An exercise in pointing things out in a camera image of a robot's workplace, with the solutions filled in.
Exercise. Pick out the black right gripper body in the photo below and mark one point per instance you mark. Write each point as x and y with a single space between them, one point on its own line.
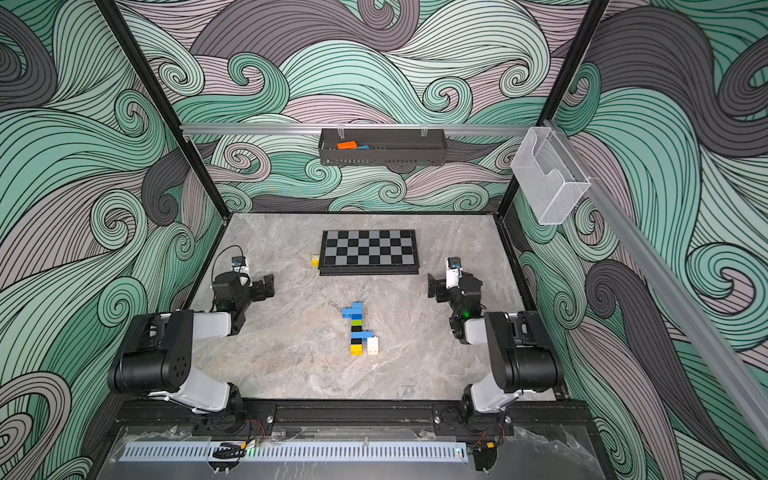
450 295

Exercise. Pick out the cream lego brick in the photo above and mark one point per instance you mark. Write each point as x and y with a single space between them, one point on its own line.
372 345

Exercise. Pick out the blue long lego brick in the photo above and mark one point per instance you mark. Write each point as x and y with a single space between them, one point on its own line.
362 334

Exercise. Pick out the orange block in tray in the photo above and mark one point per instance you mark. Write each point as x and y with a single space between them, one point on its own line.
349 145

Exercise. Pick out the clear plastic wall holder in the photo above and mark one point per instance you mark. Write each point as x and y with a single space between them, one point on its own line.
549 173

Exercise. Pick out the aluminium rail back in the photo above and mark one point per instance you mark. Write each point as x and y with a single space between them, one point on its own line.
275 128

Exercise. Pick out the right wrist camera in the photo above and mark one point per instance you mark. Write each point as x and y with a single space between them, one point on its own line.
453 272

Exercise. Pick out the aluminium rail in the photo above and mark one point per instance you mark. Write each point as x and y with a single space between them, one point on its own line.
275 128
734 376

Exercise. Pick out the black wall tray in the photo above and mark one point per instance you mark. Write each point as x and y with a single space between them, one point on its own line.
398 149

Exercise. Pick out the white slotted cable duct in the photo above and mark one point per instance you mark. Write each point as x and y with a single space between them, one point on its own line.
299 451

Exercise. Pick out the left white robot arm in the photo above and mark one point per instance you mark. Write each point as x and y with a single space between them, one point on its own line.
155 361

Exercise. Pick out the black chessboard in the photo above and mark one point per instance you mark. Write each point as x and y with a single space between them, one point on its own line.
368 252

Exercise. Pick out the black corner frame post right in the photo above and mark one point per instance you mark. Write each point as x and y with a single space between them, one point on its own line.
573 59

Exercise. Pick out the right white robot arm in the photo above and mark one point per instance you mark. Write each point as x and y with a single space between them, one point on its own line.
522 358

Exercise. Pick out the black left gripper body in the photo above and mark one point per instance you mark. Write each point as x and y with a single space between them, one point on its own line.
254 294

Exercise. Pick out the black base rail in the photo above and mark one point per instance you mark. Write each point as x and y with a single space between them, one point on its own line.
444 418

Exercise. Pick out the black corner frame post left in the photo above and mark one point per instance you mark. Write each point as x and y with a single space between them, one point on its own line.
132 50

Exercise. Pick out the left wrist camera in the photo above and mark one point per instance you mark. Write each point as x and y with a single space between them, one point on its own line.
240 266

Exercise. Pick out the aluminium rail right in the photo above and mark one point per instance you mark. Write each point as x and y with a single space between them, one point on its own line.
734 376

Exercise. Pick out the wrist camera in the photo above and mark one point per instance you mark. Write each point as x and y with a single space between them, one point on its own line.
240 266
453 272

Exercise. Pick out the black corner frame post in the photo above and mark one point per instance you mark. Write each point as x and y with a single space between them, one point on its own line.
573 59
132 50

